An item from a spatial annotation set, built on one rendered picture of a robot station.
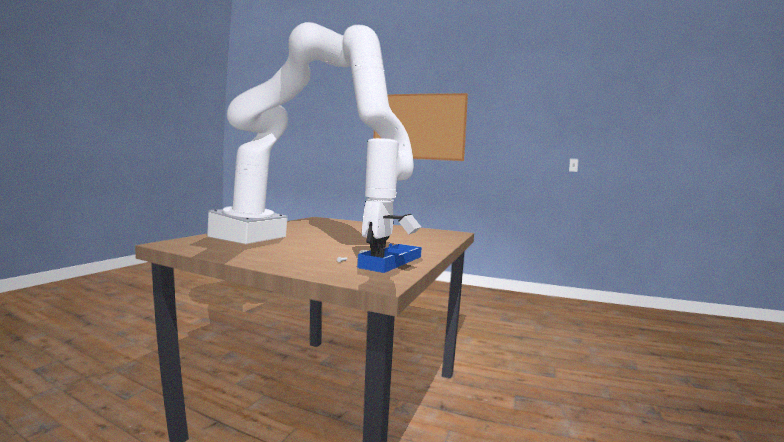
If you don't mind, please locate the blue bin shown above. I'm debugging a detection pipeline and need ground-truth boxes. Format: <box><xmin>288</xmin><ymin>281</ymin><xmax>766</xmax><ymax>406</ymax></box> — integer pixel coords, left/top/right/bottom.
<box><xmin>357</xmin><ymin>244</ymin><xmax>422</xmax><ymax>273</ymax></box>

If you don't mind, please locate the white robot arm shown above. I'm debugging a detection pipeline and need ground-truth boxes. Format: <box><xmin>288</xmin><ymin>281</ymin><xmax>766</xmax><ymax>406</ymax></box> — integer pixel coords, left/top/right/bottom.
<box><xmin>223</xmin><ymin>22</ymin><xmax>414</xmax><ymax>218</ymax></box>

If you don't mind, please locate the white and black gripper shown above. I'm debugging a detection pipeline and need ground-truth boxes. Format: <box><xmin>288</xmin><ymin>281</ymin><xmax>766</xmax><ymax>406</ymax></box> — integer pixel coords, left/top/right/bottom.
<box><xmin>362</xmin><ymin>198</ymin><xmax>394</xmax><ymax>258</ymax></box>

